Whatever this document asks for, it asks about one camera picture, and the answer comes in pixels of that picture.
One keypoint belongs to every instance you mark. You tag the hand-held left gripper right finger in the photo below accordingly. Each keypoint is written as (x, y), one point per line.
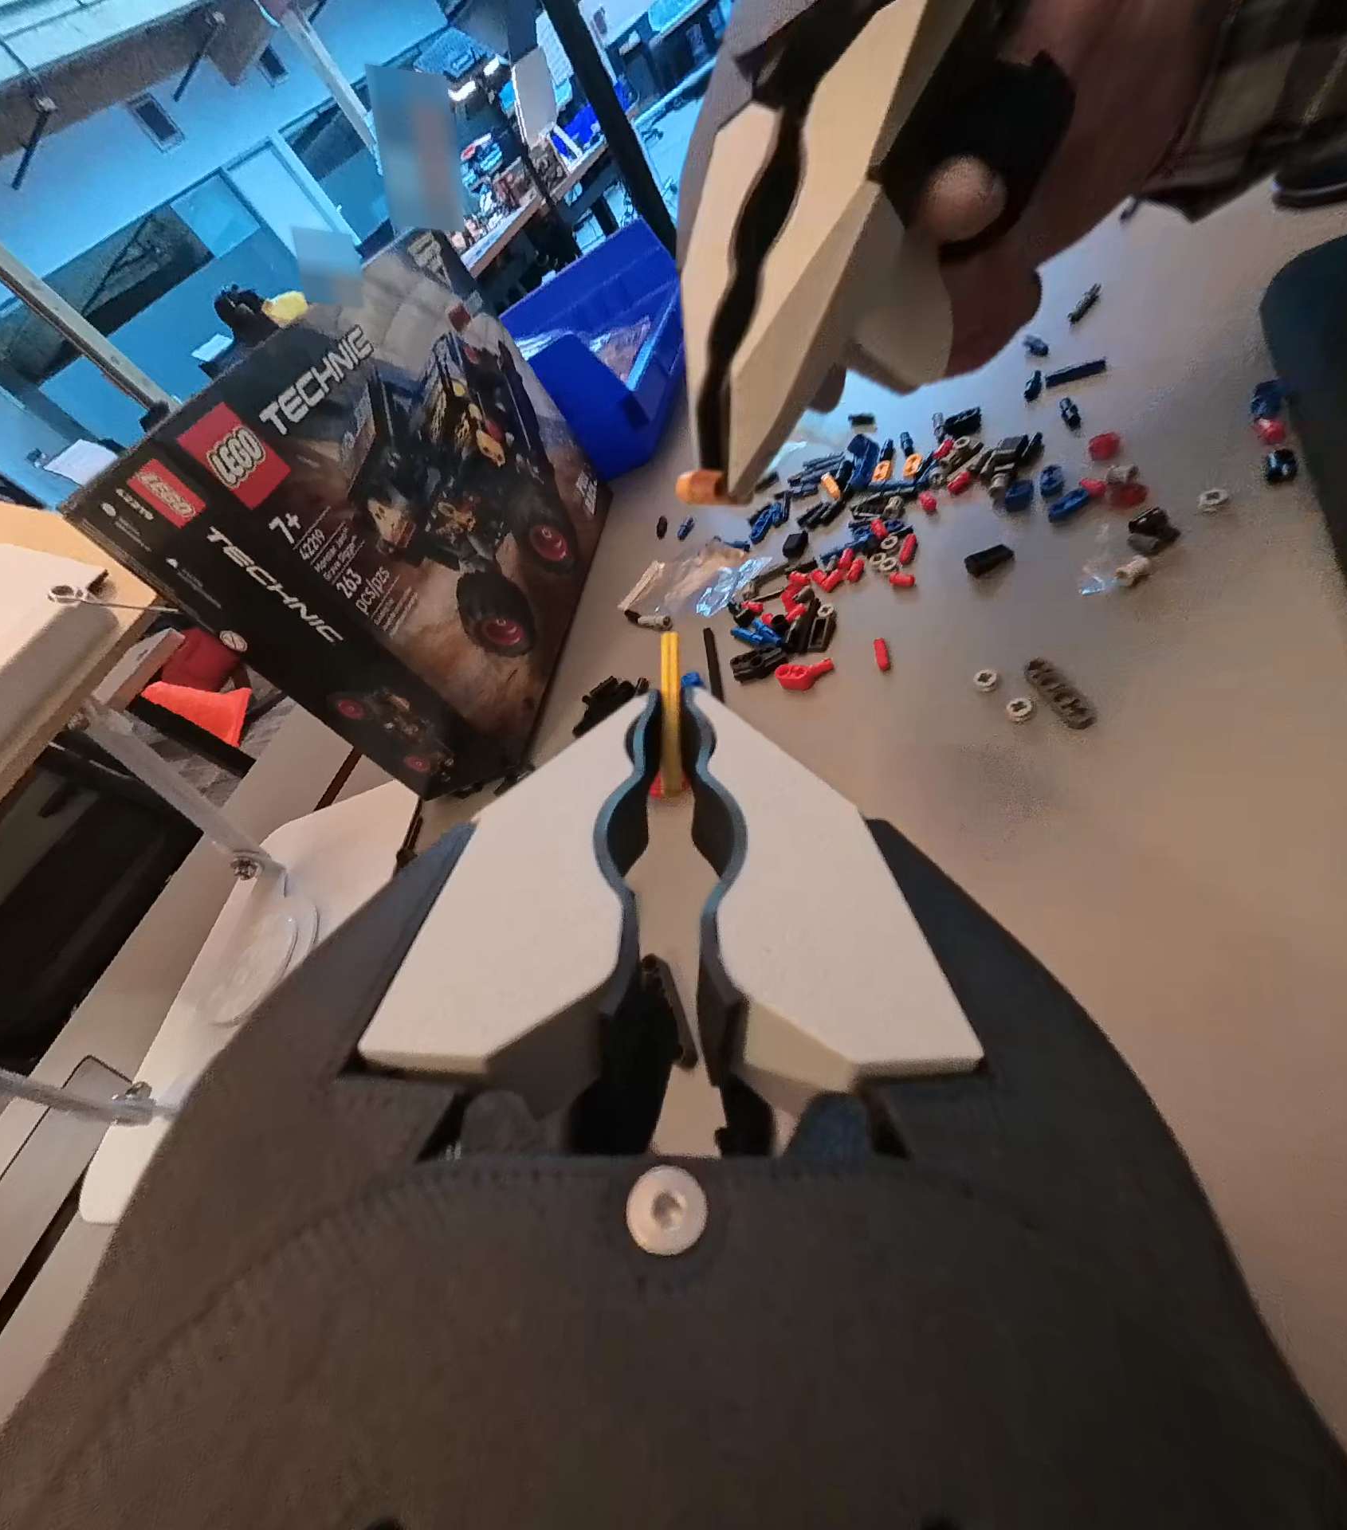
(840, 957)

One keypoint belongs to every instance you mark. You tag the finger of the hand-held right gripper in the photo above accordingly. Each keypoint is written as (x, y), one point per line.
(831, 238)
(704, 238)

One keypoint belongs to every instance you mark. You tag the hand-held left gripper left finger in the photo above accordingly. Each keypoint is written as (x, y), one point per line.
(506, 946)

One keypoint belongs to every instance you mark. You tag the orange toy connector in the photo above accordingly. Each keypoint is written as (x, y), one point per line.
(699, 485)

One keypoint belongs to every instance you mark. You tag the pile of small toy pins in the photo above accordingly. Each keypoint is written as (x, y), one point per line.
(865, 513)

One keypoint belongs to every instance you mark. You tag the yellow toy axle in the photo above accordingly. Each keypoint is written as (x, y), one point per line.
(669, 669)

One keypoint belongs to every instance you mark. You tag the grey desk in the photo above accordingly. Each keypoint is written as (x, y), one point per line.
(1162, 897)

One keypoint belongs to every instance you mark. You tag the person's right hand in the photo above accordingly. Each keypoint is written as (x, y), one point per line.
(1117, 97)

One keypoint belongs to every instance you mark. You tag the blue plastic bin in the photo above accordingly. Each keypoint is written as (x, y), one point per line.
(579, 359)

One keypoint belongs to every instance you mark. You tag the white booklet stand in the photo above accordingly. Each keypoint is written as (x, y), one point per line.
(315, 875)

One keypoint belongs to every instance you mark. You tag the black toy steering linkage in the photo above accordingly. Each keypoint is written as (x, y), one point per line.
(610, 704)

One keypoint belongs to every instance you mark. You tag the red toy connector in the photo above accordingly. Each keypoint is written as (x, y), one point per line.
(805, 676)

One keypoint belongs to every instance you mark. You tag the long black toy axle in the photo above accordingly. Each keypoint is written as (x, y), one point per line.
(712, 663)

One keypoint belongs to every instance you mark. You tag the clear bag with pieces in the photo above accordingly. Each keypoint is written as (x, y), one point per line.
(722, 580)

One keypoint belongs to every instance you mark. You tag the light grey thin beam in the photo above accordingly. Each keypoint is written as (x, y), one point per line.
(1063, 693)

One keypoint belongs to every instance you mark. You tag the grey pin with black end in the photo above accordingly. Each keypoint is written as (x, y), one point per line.
(651, 620)

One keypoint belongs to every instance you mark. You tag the toy truck set box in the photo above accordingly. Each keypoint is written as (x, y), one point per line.
(385, 599)

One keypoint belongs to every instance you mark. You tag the orange traffic cone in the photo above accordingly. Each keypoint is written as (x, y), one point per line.
(209, 704)

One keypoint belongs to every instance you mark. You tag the grey metal pole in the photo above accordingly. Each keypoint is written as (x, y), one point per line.
(29, 299)

